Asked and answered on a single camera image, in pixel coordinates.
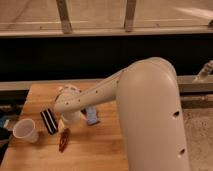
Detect red chili pepper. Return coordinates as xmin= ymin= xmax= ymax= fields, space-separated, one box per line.
xmin=59 ymin=128 xmax=70 ymax=152

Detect dark items at left edge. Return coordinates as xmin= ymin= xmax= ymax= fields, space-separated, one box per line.
xmin=0 ymin=109 xmax=11 ymax=164

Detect black white striped block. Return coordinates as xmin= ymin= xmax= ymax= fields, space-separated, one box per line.
xmin=40 ymin=109 xmax=58 ymax=135

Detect green round plate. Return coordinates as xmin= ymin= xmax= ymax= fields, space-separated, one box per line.
xmin=54 ymin=94 xmax=61 ymax=104

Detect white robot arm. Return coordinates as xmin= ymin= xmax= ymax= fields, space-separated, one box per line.
xmin=54 ymin=57 xmax=190 ymax=171

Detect blue sponge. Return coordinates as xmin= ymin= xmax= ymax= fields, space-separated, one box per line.
xmin=86 ymin=106 xmax=99 ymax=125

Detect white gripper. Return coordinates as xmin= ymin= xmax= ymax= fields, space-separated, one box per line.
xmin=58 ymin=112 xmax=80 ymax=130

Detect white ceramic cup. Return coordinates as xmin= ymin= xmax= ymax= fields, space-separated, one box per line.
xmin=13 ymin=118 xmax=39 ymax=143

